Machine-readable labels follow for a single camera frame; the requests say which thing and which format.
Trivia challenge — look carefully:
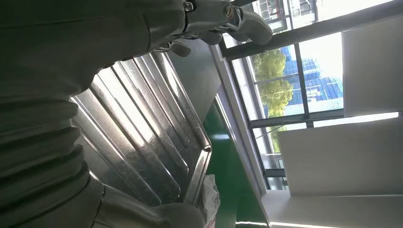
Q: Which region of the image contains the electronic scale with steel tray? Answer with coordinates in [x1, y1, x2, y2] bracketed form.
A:
[70, 52, 212, 207]

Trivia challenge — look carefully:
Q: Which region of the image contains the green tree outside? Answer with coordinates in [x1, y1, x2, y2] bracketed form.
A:
[251, 48, 294, 152]

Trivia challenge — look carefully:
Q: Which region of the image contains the black framed window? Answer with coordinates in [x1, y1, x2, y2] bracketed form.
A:
[219, 0, 403, 191]

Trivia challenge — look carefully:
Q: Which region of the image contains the small grey red-printed poly mailer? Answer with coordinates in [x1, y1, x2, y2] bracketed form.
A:
[197, 174, 221, 228]

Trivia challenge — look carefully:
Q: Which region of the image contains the blue glass building outside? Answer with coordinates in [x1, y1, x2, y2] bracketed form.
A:
[280, 45, 345, 106]

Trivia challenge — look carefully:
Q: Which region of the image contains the green belt conveyor with frame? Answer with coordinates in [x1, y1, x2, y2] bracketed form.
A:
[203, 88, 270, 228]

